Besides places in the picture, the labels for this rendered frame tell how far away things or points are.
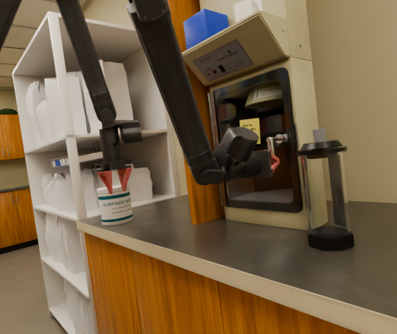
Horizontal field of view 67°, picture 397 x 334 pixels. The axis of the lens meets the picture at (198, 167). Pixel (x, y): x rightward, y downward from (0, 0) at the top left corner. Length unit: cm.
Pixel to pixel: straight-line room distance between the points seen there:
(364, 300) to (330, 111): 86
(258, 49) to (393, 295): 63
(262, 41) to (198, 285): 65
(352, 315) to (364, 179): 78
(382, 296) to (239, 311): 31
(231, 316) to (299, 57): 69
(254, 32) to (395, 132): 62
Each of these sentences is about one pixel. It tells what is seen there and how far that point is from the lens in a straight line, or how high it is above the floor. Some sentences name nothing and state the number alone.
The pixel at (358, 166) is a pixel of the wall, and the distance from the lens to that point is 126.
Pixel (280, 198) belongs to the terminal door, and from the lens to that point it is 89.
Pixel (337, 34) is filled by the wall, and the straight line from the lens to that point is 131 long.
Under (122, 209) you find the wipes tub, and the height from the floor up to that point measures 100.
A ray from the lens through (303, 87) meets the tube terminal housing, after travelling 90.
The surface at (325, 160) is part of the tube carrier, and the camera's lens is 70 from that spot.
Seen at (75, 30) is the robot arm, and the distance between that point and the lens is 93.
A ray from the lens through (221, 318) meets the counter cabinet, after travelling 81.
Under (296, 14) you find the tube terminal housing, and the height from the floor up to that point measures 153.
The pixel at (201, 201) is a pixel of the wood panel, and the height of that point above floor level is 101.
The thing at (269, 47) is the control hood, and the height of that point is 144.
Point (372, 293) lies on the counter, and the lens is 57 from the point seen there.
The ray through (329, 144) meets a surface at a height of 117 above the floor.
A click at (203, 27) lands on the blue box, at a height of 155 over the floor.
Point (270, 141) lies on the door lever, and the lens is 82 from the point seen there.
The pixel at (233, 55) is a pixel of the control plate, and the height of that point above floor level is 145.
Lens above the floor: 119
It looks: 3 degrees down
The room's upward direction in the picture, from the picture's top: 7 degrees counter-clockwise
